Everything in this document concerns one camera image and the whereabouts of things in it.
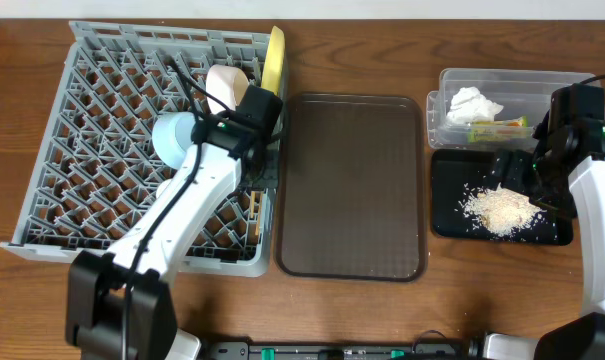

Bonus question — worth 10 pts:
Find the wooden chopstick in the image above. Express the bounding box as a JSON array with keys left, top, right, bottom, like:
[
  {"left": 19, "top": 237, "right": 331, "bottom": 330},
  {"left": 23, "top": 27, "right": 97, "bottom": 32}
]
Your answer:
[
  {"left": 249, "top": 191, "right": 257, "bottom": 219},
  {"left": 252, "top": 192, "right": 263, "bottom": 236}
]

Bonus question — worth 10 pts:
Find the green snack wrapper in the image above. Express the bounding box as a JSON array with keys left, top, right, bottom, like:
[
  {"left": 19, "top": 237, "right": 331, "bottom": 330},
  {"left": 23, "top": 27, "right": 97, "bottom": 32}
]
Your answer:
[{"left": 467, "top": 116, "right": 532, "bottom": 143}]

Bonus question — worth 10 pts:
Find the pile of rice scraps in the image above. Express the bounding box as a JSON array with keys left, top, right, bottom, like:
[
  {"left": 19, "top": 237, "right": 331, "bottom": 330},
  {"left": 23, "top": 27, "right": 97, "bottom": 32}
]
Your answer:
[{"left": 460, "top": 186, "right": 546, "bottom": 238}]

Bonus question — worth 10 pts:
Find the white pink bowl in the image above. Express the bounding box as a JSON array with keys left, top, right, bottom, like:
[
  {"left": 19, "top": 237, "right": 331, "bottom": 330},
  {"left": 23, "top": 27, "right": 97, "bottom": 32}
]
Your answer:
[{"left": 205, "top": 65, "right": 249, "bottom": 110}]

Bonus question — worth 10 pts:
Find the light blue bowl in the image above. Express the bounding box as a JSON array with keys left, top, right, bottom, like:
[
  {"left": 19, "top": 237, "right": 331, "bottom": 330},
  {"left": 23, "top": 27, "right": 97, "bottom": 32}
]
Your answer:
[{"left": 152, "top": 112, "right": 195, "bottom": 169}]

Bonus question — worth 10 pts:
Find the yellow round plate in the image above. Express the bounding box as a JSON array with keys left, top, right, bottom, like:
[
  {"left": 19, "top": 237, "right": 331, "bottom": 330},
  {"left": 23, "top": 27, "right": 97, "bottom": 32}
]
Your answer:
[{"left": 261, "top": 26, "right": 285, "bottom": 96}]

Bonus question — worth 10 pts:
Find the white tissue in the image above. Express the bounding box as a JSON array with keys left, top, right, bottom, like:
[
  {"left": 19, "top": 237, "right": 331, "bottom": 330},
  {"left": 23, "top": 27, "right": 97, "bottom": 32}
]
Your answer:
[{"left": 446, "top": 87, "right": 504, "bottom": 125}]

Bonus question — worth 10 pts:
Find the cream white cup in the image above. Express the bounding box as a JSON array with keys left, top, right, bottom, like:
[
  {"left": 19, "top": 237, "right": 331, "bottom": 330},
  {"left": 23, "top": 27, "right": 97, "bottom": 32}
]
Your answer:
[{"left": 155, "top": 179, "right": 171, "bottom": 198}]

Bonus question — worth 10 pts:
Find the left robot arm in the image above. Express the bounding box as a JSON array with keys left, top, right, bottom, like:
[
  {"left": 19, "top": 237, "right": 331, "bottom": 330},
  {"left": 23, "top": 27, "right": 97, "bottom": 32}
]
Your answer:
[{"left": 65, "top": 85, "right": 283, "bottom": 359}]

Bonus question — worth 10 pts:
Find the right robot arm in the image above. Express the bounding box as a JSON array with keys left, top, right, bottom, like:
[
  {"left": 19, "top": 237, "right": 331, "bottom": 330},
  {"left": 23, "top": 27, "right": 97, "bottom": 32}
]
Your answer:
[{"left": 479, "top": 78, "right": 605, "bottom": 359}]

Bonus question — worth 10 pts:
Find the clear plastic waste bin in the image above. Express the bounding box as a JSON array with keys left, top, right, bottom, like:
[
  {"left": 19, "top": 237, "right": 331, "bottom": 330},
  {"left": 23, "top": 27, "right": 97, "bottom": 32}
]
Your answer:
[{"left": 426, "top": 68, "right": 592, "bottom": 152}]

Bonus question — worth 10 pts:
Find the dark brown serving tray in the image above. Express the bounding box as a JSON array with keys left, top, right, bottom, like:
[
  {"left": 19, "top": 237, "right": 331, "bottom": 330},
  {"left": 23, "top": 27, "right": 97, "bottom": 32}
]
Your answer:
[{"left": 275, "top": 93, "right": 427, "bottom": 283}]

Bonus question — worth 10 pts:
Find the black rectangular tray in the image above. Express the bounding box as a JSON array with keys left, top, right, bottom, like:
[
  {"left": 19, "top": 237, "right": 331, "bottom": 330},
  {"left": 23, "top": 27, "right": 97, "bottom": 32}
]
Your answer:
[{"left": 431, "top": 149, "right": 574, "bottom": 246}]

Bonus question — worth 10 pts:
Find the grey plastic dish rack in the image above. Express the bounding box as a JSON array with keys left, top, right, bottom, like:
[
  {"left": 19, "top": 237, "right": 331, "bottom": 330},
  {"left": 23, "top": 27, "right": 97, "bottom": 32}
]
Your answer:
[{"left": 4, "top": 21, "right": 284, "bottom": 263}]

